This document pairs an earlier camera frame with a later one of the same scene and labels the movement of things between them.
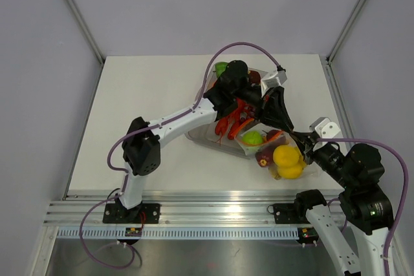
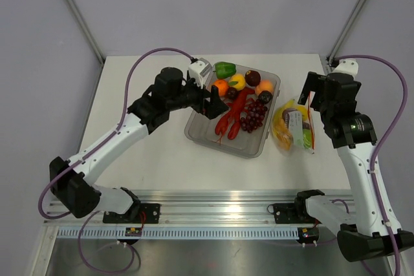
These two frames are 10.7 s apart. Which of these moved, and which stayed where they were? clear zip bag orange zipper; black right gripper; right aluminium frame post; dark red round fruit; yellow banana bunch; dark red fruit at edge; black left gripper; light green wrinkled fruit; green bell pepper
Moved: black left gripper; dark red round fruit; yellow banana bunch; clear zip bag orange zipper; black right gripper; light green wrinkled fruit
Stayed: dark red fruit at edge; right aluminium frame post; green bell pepper
